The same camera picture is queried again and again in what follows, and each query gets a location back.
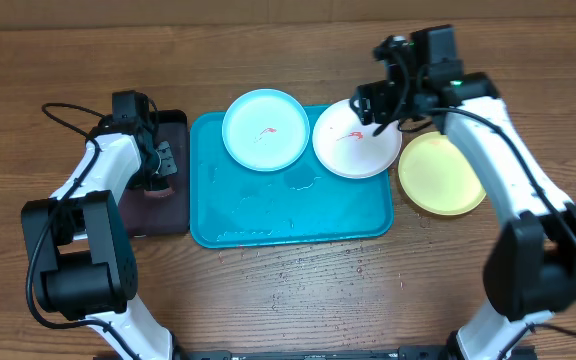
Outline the pink green sponge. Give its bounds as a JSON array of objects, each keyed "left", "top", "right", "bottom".
[{"left": 144, "top": 187, "right": 174, "bottom": 198}]

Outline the yellow plate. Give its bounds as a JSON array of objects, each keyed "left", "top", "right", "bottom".
[{"left": 398, "top": 131, "right": 486, "bottom": 216}]

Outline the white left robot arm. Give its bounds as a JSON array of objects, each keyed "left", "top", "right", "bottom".
[{"left": 21, "top": 90, "right": 188, "bottom": 359}]

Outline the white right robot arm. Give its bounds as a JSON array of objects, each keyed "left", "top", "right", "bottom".
[{"left": 350, "top": 62, "right": 576, "bottom": 359}]

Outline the black tray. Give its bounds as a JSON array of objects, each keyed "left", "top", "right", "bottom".
[{"left": 119, "top": 110, "right": 190, "bottom": 237}]

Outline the teal plastic tray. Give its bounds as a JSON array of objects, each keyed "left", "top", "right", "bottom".
[{"left": 189, "top": 112, "right": 394, "bottom": 249}]

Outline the white plate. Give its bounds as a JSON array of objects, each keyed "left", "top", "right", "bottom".
[{"left": 312, "top": 99, "right": 403, "bottom": 179}]

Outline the light blue plate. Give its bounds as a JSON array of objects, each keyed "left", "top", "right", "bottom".
[{"left": 222, "top": 89, "right": 310, "bottom": 172}]

